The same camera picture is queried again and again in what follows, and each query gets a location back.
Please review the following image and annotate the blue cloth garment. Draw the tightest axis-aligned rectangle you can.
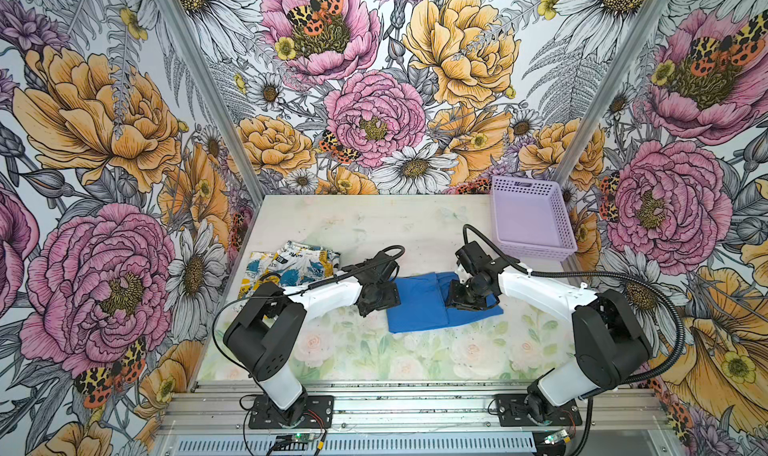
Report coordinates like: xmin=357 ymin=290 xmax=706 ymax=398
xmin=386 ymin=272 xmax=503 ymax=334

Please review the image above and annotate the white teal yellow printed garment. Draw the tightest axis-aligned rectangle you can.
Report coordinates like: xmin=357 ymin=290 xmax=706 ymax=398
xmin=238 ymin=241 xmax=340 ymax=299

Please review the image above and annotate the lavender plastic laundry basket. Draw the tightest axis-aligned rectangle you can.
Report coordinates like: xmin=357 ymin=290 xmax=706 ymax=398
xmin=490 ymin=176 xmax=577 ymax=262

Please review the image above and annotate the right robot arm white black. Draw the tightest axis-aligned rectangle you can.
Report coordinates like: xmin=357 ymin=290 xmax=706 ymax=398
xmin=446 ymin=242 xmax=652 ymax=425

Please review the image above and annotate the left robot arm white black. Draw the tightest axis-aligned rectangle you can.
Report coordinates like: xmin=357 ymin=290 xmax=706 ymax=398
xmin=222 ymin=245 xmax=405 ymax=429

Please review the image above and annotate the green circuit board right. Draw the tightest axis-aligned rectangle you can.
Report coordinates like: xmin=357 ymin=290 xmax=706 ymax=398
xmin=542 ymin=429 xmax=571 ymax=445

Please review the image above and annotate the green circuit board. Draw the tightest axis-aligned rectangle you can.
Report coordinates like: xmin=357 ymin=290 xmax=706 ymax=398
xmin=268 ymin=433 xmax=325 ymax=455
xmin=542 ymin=429 xmax=571 ymax=445

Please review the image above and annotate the green circuit board left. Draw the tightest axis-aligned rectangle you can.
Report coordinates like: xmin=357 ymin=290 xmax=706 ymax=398
xmin=268 ymin=433 xmax=325 ymax=455

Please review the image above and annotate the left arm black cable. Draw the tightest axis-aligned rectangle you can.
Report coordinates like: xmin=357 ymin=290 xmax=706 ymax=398
xmin=211 ymin=244 xmax=407 ymax=456

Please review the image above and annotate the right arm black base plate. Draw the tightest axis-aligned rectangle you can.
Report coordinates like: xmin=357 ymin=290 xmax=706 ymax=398
xmin=487 ymin=393 xmax=583 ymax=428

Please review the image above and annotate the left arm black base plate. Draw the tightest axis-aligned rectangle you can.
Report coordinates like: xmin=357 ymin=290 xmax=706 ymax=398
xmin=247 ymin=395 xmax=335 ymax=430

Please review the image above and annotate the white slotted cable duct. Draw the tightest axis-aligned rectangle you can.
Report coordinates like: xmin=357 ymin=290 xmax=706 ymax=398
xmin=167 ymin=432 xmax=537 ymax=455

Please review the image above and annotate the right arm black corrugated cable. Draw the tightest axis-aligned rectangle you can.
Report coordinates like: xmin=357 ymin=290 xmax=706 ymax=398
xmin=461 ymin=223 xmax=686 ymax=456

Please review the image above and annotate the aluminium mounting rail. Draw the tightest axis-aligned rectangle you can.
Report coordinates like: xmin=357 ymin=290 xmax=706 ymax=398
xmin=158 ymin=380 xmax=667 ymax=435

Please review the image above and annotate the left aluminium corner post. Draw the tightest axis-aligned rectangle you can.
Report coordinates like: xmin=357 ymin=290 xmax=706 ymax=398
xmin=142 ymin=0 xmax=266 ymax=206

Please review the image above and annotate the aluminium corner post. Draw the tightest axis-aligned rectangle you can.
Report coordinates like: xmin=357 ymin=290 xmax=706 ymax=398
xmin=142 ymin=0 xmax=266 ymax=206
xmin=551 ymin=0 xmax=670 ymax=185

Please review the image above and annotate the right aluminium corner post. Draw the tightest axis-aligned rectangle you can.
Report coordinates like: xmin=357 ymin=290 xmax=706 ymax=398
xmin=551 ymin=0 xmax=670 ymax=185

